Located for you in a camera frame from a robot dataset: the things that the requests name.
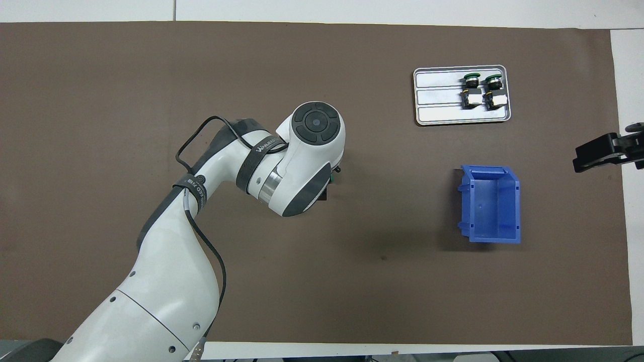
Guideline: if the blue plastic bin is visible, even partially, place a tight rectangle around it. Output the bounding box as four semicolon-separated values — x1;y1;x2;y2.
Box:
457;165;522;244

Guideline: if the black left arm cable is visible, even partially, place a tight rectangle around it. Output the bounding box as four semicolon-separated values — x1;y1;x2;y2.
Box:
175;116;290;360

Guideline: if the grey metal tray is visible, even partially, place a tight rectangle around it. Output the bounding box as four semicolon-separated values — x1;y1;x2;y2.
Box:
413;65;512;126

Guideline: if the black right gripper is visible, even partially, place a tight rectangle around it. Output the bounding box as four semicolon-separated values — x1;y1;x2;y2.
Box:
573;132;644;173

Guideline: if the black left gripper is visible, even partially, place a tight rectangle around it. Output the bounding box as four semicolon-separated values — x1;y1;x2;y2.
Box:
318;165;344;203

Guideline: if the brown table mat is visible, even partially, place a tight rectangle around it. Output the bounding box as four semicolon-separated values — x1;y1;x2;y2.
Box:
0;21;633;346

